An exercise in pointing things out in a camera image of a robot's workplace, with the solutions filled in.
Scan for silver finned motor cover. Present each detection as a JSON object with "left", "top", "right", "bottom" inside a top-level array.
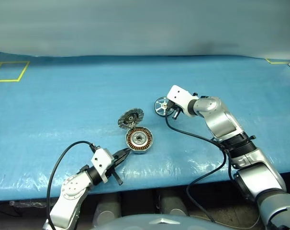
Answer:
[{"left": 117, "top": 107, "right": 145, "bottom": 130}]

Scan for silver robot torso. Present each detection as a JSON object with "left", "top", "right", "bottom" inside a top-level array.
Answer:
[{"left": 91, "top": 212, "right": 233, "bottom": 230}]

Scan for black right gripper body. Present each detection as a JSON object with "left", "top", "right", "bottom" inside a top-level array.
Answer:
[{"left": 168, "top": 102, "right": 184, "bottom": 120}]

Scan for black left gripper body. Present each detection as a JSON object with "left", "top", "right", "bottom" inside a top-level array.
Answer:
[{"left": 105, "top": 153, "right": 124, "bottom": 186}]

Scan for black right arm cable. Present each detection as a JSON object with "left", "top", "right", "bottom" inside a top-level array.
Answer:
[{"left": 165, "top": 109, "right": 234, "bottom": 223}]

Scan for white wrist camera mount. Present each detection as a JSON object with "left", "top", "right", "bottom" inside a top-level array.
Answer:
[
  {"left": 166, "top": 84, "right": 200, "bottom": 117},
  {"left": 91, "top": 148, "right": 114, "bottom": 184}
]

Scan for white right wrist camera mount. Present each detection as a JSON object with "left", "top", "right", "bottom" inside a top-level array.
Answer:
[{"left": 166, "top": 84, "right": 200, "bottom": 117}]

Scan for black rotor ring silver spokes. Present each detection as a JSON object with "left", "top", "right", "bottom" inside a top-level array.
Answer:
[{"left": 153, "top": 96, "right": 173, "bottom": 117}]

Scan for blue plastic table cover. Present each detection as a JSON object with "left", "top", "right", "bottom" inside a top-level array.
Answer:
[{"left": 0, "top": 50, "right": 290, "bottom": 202}]

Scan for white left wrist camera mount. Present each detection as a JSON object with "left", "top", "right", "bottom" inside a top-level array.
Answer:
[{"left": 91, "top": 148, "right": 114, "bottom": 184}]

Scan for grey rounded shape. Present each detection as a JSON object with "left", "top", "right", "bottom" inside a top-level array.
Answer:
[
  {"left": 94, "top": 193, "right": 122, "bottom": 226},
  {"left": 158, "top": 193, "right": 189, "bottom": 217}
]

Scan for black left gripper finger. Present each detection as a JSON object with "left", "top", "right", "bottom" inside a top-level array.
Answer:
[
  {"left": 115, "top": 152, "right": 130, "bottom": 166},
  {"left": 114, "top": 148, "right": 131, "bottom": 158}
]

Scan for crumpled clear plastic film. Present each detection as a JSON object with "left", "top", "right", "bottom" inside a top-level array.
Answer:
[{"left": 9, "top": 199, "right": 50, "bottom": 208}]

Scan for silver motor stator housing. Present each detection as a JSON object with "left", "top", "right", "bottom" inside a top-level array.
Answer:
[{"left": 124, "top": 126, "right": 154, "bottom": 155}]

